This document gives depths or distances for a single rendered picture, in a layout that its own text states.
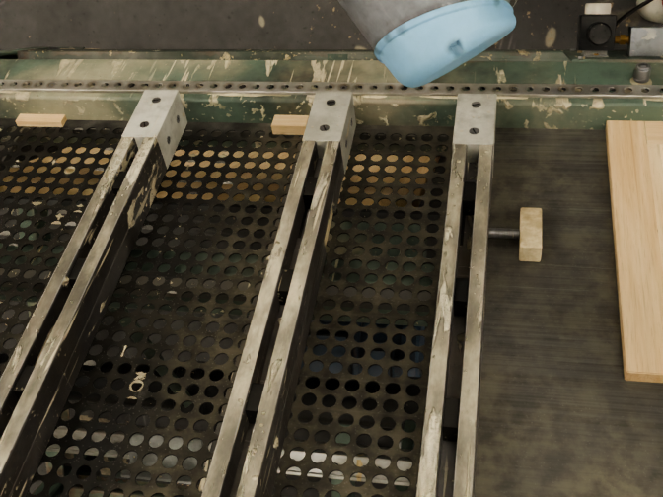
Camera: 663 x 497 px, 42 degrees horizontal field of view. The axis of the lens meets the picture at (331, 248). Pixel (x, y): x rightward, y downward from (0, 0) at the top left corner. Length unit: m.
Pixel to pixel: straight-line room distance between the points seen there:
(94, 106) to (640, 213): 0.94
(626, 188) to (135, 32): 1.59
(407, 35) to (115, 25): 1.87
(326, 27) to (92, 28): 0.67
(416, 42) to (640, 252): 0.60
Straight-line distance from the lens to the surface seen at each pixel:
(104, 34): 2.58
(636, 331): 1.16
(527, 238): 1.23
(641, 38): 1.60
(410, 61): 0.75
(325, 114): 1.39
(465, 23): 0.74
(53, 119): 1.65
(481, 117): 1.36
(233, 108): 1.51
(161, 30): 2.51
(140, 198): 1.37
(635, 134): 1.44
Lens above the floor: 2.32
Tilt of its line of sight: 70 degrees down
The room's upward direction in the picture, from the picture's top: 145 degrees counter-clockwise
